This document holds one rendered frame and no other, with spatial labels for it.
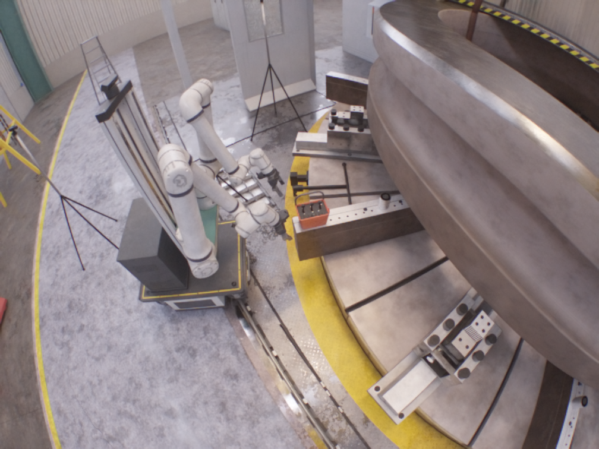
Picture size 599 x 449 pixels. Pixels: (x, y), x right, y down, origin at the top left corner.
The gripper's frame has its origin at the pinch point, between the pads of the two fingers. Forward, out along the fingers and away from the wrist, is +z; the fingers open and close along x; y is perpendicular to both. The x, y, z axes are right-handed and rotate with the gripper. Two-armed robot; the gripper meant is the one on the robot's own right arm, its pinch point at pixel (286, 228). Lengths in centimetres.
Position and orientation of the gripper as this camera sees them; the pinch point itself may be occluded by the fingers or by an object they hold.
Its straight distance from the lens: 172.7
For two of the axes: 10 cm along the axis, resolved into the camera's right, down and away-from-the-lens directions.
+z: 4.1, 3.5, 8.4
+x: 3.0, 8.2, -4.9
